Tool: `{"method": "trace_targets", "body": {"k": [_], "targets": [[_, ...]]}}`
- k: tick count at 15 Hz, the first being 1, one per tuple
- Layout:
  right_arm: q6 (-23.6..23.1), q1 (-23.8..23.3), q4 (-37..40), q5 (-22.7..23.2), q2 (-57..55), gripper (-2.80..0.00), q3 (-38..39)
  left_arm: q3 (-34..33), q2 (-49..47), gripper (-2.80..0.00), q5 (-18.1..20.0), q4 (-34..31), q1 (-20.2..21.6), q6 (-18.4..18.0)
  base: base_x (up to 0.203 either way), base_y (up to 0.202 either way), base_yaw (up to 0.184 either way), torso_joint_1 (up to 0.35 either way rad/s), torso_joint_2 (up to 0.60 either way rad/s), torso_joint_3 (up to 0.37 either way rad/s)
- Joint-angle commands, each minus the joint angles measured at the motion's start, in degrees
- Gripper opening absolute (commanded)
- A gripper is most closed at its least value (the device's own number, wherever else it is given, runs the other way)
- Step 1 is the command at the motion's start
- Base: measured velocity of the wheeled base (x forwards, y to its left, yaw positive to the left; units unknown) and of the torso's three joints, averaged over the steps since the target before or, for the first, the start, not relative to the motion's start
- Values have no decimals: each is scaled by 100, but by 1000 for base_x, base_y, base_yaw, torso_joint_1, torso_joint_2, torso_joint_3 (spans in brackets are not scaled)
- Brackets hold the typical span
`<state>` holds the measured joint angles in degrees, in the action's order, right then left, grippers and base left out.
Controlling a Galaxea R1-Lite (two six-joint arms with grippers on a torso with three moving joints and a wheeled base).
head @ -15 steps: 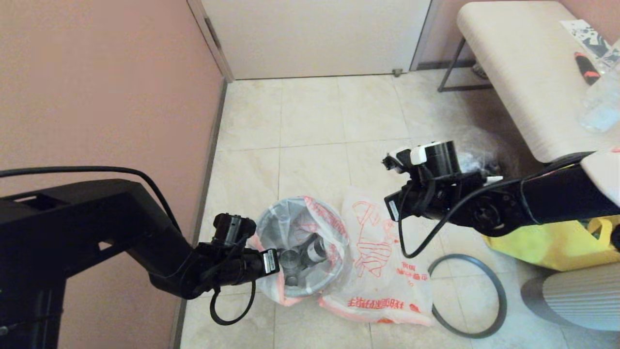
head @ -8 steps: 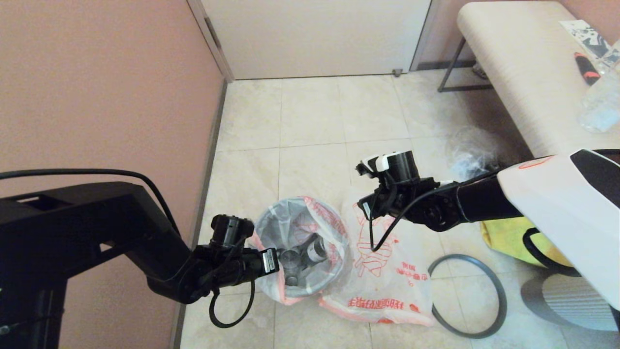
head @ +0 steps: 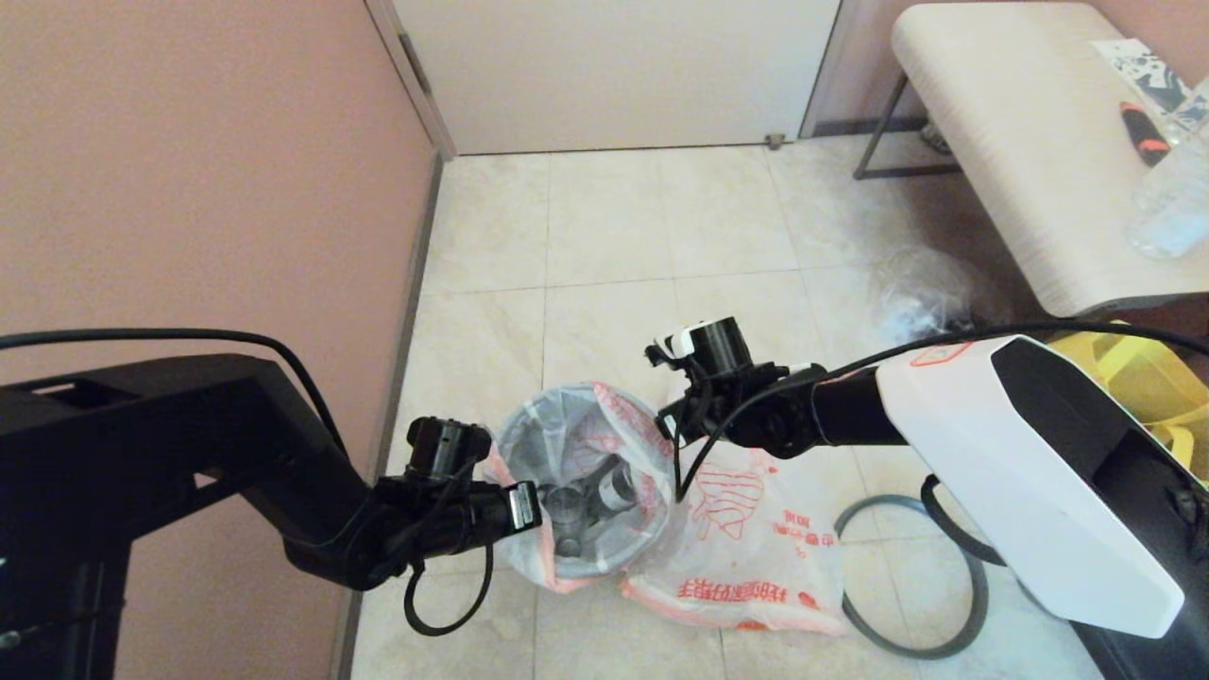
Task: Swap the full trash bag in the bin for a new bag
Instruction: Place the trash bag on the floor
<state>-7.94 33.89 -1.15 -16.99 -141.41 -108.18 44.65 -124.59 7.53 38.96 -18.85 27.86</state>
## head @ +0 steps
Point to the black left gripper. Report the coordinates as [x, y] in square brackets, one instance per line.
[444, 519]

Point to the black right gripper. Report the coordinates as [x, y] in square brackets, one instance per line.
[723, 397]

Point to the white plastic bag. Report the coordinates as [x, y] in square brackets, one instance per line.
[567, 425]

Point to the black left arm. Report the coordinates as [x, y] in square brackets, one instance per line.
[142, 434]

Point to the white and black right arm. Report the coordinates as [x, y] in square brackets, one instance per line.
[1020, 472]

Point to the flat orange print plastic bag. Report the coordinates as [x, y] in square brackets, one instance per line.
[756, 567]

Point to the clear bag with dark items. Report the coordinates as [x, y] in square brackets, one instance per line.
[916, 302]

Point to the yellow fabric tote bag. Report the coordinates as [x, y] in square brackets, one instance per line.
[1152, 378]

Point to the dark bottle with white label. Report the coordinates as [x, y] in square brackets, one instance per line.
[619, 489]

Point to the long dark grey baseboard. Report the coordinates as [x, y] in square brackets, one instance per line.
[416, 283]

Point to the short dark grey baseboard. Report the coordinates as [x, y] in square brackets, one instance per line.
[850, 127]

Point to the small grey striped object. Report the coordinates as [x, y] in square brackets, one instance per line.
[933, 140]

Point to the white door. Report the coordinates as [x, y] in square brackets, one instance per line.
[614, 76]

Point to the beige wood grain table top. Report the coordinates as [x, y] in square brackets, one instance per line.
[1020, 142]

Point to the clear plastic bottle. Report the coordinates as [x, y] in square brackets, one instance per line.
[1171, 208]

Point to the black and orange tool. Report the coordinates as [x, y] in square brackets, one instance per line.
[1141, 137]

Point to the black and white printed leaflet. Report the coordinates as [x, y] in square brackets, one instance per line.
[1138, 68]

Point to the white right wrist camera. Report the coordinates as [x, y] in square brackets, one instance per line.
[685, 338]

